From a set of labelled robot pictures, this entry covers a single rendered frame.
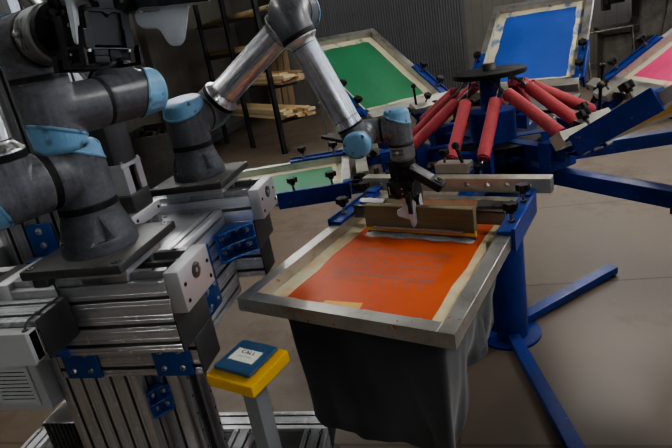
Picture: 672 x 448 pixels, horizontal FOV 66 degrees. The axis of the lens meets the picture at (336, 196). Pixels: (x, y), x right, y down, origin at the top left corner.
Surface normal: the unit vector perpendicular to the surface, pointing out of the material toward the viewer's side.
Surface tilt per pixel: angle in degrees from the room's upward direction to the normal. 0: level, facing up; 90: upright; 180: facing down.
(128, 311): 90
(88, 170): 90
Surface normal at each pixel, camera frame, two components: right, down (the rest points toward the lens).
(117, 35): 0.80, 0.06
